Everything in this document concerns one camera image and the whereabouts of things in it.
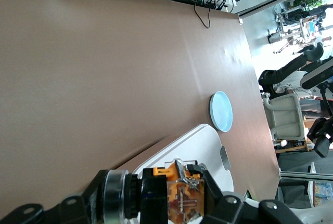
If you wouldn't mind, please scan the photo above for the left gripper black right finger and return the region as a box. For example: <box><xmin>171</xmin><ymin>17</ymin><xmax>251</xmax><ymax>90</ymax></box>
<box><xmin>187</xmin><ymin>164</ymin><xmax>308</xmax><ymax>224</ymax></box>

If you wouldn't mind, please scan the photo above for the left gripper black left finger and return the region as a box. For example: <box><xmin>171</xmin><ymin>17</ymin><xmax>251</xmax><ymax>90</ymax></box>
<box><xmin>0</xmin><ymin>169</ymin><xmax>110</xmax><ymax>224</ymax></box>

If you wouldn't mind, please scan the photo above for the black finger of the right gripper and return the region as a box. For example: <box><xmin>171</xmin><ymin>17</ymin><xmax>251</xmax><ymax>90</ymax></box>
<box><xmin>306</xmin><ymin>118</ymin><xmax>327</xmax><ymax>141</ymax></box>
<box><xmin>314</xmin><ymin>133</ymin><xmax>333</xmax><ymax>159</ymax></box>

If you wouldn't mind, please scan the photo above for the beige office chair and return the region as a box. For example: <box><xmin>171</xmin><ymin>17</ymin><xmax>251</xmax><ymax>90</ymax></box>
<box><xmin>262</xmin><ymin>94</ymin><xmax>306</xmax><ymax>141</ymax></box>

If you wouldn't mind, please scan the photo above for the black office chair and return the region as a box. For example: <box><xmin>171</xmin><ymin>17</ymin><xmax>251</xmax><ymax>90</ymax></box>
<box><xmin>259</xmin><ymin>44</ymin><xmax>325</xmax><ymax>92</ymax></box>

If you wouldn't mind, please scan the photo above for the white lidded lunch box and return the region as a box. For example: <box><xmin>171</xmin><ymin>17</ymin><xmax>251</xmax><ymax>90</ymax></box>
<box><xmin>131</xmin><ymin>123</ymin><xmax>235</xmax><ymax>224</ymax></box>

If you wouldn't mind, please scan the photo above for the light blue round plate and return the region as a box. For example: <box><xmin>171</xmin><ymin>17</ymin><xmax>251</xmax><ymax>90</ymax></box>
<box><xmin>209</xmin><ymin>90</ymin><xmax>234</xmax><ymax>134</ymax></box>

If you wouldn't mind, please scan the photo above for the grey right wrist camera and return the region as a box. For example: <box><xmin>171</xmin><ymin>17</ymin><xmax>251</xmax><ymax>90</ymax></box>
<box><xmin>301</xmin><ymin>58</ymin><xmax>333</xmax><ymax>89</ymax></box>

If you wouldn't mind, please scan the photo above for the black looped cable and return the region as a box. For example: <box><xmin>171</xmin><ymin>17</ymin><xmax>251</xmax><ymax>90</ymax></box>
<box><xmin>194</xmin><ymin>0</ymin><xmax>212</xmax><ymax>30</ymax></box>

